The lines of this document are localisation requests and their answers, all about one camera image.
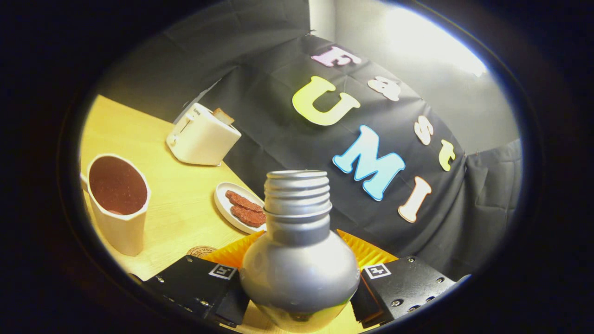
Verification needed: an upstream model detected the silver juice bottle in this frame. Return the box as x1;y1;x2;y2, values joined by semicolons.
239;170;361;334

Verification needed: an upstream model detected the red meat slice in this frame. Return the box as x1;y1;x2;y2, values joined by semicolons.
231;205;267;228
226;190;264;213

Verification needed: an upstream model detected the white toaster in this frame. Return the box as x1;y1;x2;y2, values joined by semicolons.
166;103;242;167

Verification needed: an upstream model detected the white cup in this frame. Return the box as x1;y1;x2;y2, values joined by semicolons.
80;154;152;257

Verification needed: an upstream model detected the wooden table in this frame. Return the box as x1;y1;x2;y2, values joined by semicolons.
79;95;367;334

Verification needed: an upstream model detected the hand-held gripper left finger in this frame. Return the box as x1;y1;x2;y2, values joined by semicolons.
139;231;265;328

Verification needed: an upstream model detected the round cork coaster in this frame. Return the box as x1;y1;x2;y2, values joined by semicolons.
187;245;218;258

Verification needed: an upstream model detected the white oval plate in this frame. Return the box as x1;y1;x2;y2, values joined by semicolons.
214;182;268;234

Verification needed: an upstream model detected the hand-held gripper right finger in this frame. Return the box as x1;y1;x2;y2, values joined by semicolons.
336;229;471;329

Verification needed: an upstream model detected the black backdrop cloth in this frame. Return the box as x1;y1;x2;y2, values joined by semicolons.
97;0;523;281

